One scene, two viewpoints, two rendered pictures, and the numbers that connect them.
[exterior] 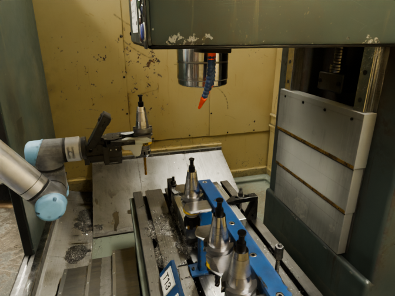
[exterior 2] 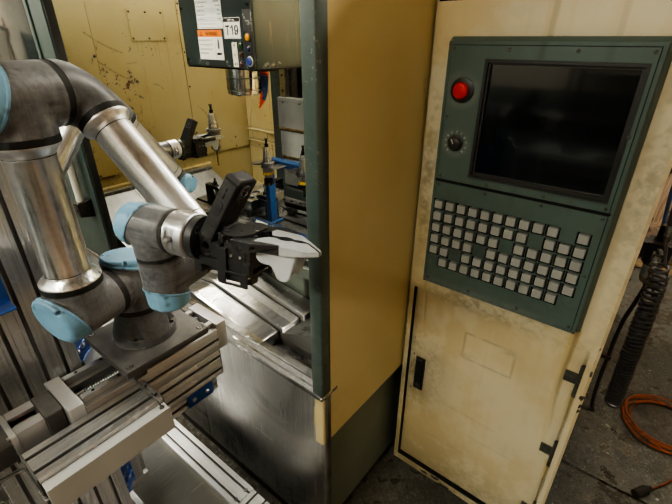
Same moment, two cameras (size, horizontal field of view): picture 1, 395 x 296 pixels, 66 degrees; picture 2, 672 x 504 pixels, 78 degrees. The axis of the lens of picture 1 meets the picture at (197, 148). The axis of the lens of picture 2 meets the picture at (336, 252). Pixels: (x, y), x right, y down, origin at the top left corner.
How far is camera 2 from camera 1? 125 cm
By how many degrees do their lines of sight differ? 33
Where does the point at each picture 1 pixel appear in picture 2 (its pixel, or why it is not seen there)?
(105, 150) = (197, 146)
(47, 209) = (189, 183)
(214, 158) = (209, 177)
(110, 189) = not seen: hidden behind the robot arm
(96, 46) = not seen: hidden behind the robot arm
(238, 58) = (211, 75)
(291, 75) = (285, 85)
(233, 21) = (288, 54)
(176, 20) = (266, 55)
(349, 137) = not seen: hidden behind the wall
